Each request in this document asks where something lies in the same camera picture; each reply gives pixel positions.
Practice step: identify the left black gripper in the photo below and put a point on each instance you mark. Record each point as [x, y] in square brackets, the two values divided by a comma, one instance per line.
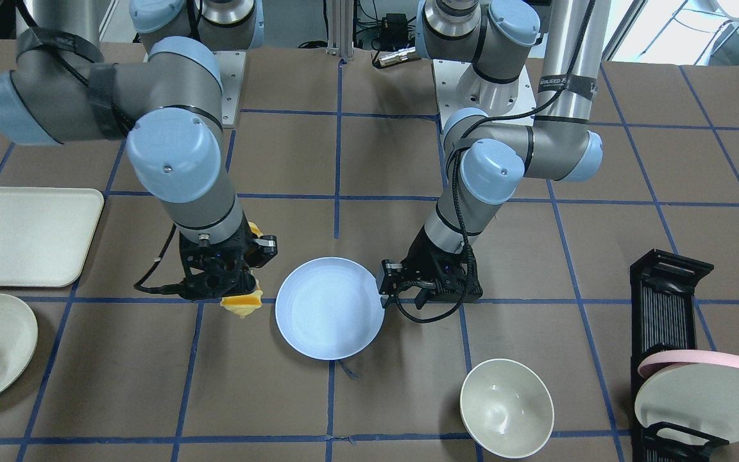
[422, 255]

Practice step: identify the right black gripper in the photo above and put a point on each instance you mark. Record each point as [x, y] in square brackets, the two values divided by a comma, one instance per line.
[262, 250]

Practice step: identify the striped yellow bread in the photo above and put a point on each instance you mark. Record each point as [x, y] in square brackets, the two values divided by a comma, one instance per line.
[243, 305]

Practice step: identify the blue plate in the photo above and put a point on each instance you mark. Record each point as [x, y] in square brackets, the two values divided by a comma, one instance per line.
[329, 308]

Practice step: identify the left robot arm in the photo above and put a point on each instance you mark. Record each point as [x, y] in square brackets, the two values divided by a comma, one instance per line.
[487, 156]

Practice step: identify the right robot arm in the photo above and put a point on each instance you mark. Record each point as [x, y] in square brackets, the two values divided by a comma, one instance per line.
[168, 110]

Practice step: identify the pink plate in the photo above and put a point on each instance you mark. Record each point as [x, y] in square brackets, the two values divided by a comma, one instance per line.
[658, 361]

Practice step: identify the white plate in rack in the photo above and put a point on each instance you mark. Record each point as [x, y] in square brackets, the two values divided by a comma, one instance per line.
[704, 397]

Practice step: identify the cream bowl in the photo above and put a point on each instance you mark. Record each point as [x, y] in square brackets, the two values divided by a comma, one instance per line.
[507, 408]

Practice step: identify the cream rectangular tray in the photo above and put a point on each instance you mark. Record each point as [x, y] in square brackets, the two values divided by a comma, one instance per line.
[45, 234]

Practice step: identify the black dish rack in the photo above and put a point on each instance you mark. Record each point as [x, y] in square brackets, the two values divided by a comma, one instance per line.
[662, 296]

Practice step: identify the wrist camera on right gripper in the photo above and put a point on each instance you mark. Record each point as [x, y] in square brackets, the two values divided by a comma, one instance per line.
[261, 251]

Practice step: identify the aluminium frame post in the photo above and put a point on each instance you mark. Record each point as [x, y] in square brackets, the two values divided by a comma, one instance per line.
[340, 28]

